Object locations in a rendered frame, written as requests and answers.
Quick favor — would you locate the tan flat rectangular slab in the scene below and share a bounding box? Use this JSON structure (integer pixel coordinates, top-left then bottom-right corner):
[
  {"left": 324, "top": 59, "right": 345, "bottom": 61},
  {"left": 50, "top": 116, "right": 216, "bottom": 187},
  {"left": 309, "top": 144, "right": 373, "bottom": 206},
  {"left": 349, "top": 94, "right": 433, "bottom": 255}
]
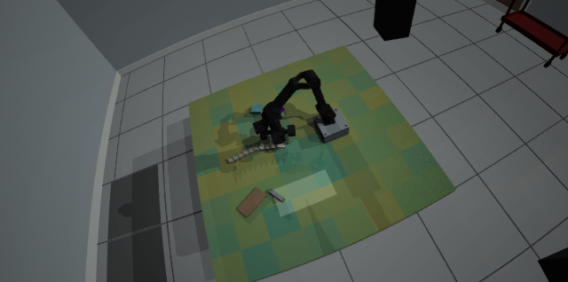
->
[{"left": 238, "top": 187, "right": 267, "bottom": 218}]

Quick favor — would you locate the teal flat block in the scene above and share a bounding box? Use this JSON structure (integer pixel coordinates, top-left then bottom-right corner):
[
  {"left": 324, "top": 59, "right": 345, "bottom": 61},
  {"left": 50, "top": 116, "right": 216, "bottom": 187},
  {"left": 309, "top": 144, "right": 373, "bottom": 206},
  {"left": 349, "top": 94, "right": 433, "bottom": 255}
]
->
[{"left": 250, "top": 104, "right": 263, "bottom": 114}]

